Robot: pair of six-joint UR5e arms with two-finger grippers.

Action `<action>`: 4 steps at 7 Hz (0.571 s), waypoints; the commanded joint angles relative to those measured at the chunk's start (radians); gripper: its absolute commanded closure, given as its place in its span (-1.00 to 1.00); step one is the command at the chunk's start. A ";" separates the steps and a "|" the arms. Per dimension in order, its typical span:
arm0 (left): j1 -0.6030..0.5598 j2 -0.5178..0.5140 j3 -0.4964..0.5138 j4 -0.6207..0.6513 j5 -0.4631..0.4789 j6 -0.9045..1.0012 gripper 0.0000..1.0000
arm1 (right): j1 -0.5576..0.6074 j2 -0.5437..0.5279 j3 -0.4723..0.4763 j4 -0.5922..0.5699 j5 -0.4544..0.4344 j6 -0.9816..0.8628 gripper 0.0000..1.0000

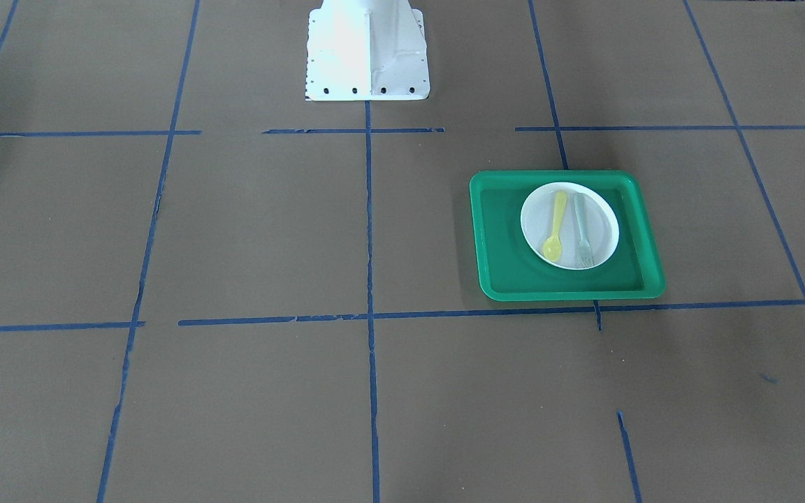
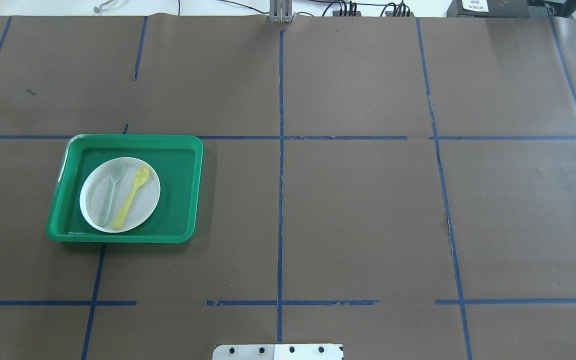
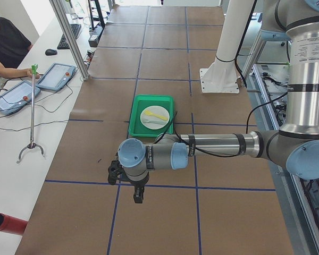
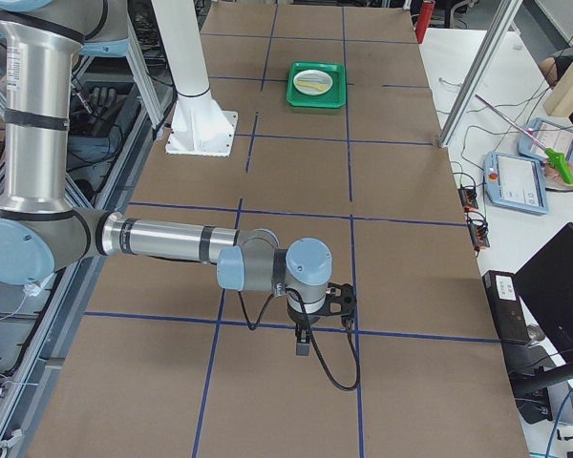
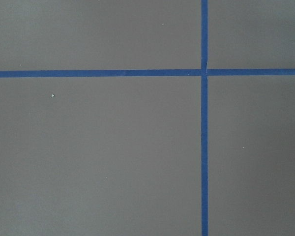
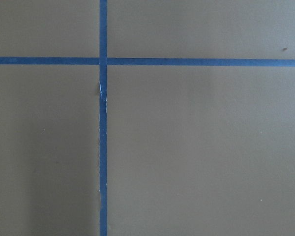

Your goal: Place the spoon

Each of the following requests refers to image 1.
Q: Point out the yellow plastic spoon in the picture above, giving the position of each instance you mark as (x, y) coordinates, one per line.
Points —
(552, 248)

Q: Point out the white round plate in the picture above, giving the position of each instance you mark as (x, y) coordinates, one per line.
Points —
(603, 226)

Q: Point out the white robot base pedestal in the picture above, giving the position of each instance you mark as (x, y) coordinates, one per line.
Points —
(366, 50)

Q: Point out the grey plastic fork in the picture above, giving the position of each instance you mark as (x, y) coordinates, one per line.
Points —
(584, 249)

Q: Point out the green plastic tray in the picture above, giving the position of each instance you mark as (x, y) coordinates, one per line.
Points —
(510, 272)

